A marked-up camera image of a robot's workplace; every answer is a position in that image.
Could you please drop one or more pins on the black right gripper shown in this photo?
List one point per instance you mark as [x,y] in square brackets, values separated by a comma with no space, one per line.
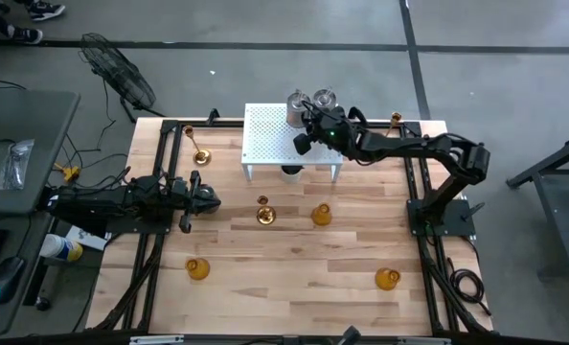
[334,131]

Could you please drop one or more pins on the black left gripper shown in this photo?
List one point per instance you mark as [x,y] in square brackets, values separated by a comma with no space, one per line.
[188,199]

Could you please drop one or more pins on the dark ribbed candle tin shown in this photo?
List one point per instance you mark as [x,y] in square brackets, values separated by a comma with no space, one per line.
[211,199]
[325,98]

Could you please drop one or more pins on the candle tin with orange label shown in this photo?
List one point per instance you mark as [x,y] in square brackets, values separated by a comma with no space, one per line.
[295,112]

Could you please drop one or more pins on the medium brass candlestick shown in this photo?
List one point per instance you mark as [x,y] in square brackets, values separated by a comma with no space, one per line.
[201,156]

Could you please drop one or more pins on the tall brass candlestick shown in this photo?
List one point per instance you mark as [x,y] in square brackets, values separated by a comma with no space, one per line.
[396,116]
[266,216]

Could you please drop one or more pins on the amber ribbed glass candle holder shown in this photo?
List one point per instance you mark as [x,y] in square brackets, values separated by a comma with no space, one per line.
[197,269]
[322,216]
[387,280]

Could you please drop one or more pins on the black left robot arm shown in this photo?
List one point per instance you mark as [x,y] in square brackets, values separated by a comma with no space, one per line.
[97,203]

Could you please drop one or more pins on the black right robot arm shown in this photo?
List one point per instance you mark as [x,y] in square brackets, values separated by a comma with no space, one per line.
[409,148]

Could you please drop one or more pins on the white perforated metal shelf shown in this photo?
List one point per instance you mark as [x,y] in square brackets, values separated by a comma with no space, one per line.
[270,139]

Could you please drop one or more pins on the white plant pot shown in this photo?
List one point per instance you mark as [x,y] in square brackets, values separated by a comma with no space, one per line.
[291,177]

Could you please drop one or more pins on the white paper sheet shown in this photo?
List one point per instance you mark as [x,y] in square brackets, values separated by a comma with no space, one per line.
[90,237]

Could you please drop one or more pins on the white metal bar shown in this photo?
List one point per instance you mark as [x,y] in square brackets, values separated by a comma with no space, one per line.
[155,340]
[423,341]

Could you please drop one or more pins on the black floor fan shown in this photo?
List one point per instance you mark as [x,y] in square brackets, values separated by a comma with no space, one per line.
[117,72]

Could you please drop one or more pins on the white and yellow wipes canister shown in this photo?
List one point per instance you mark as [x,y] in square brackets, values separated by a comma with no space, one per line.
[57,246]

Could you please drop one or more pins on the black cylinder bottle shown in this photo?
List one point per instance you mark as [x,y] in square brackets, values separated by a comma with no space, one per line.
[49,287]

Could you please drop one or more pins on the grey side table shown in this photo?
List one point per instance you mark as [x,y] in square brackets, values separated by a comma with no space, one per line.
[30,120]

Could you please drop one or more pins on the clear plastic bag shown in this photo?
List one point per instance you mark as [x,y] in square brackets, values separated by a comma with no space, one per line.
[16,163]

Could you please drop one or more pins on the black computer mouse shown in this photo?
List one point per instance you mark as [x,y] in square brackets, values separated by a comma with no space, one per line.
[6,280]

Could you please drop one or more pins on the person's shoe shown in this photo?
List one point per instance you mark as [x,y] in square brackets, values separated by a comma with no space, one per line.
[26,34]
[45,9]

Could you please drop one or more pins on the black metal stand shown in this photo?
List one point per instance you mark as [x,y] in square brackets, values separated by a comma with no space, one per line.
[560,215]

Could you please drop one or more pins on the black aluminium table frame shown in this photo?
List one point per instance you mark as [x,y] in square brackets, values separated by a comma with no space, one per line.
[170,148]

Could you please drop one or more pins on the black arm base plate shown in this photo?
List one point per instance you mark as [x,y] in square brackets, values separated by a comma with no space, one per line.
[457,218]
[136,227]

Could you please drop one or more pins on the black clamp mount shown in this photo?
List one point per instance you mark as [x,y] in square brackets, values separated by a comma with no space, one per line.
[349,335]

